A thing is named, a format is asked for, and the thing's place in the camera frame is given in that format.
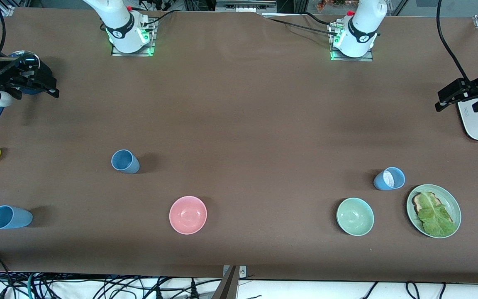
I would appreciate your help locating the dark metal bar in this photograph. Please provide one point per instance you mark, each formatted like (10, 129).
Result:
(226, 288)

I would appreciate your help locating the pink bowl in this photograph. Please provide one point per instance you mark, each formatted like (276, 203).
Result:
(188, 215)

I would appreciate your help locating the grey control box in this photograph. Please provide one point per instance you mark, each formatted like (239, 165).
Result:
(245, 6)

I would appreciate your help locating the colourful toy food pile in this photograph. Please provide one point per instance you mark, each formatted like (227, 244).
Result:
(334, 4)

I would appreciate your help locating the small metal table bracket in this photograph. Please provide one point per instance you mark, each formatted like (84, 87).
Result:
(243, 272)

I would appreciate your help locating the toast slice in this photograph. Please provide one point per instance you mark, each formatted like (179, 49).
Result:
(418, 203)

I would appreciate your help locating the pale green bowl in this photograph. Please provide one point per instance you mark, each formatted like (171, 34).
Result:
(355, 216)

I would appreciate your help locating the glass lid with blue knob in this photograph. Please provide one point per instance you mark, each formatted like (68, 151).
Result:
(29, 58)

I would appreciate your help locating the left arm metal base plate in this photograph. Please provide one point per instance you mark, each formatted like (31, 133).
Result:
(365, 58)

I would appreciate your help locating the blue cup with white residue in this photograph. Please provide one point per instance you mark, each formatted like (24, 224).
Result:
(382, 182)

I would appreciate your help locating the blue plastic cup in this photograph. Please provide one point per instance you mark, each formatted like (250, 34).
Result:
(10, 218)
(129, 166)

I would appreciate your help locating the pale green plate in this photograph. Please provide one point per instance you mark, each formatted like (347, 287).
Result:
(448, 199)

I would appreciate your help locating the green lettuce leaf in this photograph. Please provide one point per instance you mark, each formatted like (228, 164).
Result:
(436, 220)

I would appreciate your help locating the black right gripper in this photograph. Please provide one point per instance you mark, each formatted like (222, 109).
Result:
(43, 73)

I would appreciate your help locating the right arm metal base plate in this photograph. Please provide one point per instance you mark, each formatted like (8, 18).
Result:
(139, 54)

